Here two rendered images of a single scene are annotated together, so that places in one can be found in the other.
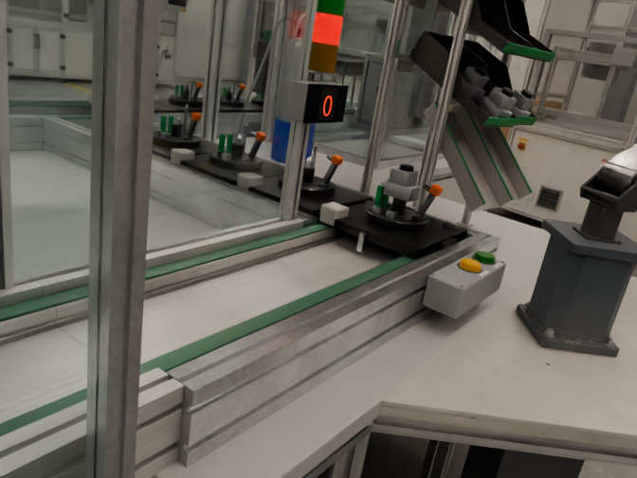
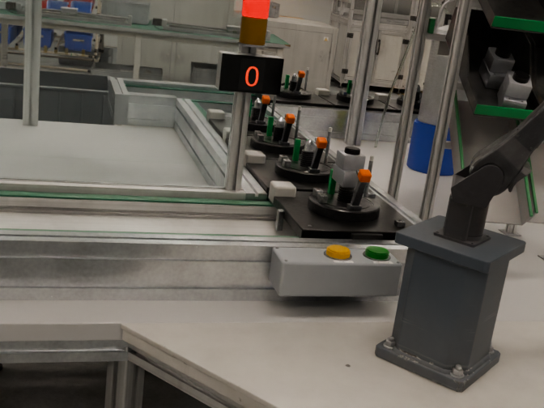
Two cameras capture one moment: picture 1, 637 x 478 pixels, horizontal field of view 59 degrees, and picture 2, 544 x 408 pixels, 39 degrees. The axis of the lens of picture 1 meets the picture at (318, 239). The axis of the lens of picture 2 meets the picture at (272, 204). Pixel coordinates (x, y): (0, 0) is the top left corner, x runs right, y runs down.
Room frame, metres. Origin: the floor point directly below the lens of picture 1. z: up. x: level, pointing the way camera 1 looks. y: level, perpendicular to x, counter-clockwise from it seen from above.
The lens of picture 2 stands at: (-0.02, -0.95, 1.40)
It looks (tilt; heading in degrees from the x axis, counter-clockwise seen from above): 17 degrees down; 39
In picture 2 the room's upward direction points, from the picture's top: 7 degrees clockwise
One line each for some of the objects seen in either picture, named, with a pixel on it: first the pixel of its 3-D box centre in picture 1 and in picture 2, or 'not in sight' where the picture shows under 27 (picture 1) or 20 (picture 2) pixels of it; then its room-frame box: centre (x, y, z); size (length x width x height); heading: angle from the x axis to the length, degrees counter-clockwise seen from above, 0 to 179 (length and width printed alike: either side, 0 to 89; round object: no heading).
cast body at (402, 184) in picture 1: (399, 179); (348, 164); (1.19, -0.15, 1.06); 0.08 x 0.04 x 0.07; 55
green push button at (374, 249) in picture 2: (483, 259); (376, 255); (1.05, -0.33, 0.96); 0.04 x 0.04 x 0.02
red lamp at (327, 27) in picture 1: (327, 28); (256, 3); (1.10, 0.05, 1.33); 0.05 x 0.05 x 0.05
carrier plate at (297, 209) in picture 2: (394, 225); (342, 214); (1.19, -0.16, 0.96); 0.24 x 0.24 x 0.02; 55
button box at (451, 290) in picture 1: (465, 282); (335, 271); (1.00, -0.29, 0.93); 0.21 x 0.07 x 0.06; 145
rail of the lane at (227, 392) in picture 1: (384, 304); (216, 264); (0.88, -0.13, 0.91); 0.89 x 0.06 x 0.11; 145
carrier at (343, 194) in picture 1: (308, 172); (308, 155); (1.33, 0.05, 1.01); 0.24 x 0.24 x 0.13; 55
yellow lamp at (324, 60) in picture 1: (322, 57); (253, 30); (1.10, 0.05, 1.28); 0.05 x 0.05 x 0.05
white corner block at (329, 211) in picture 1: (334, 214); (282, 193); (1.16, -0.02, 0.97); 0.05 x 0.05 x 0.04; 55
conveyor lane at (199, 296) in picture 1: (296, 273); (186, 231); (0.96, 0.03, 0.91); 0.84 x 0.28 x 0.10; 145
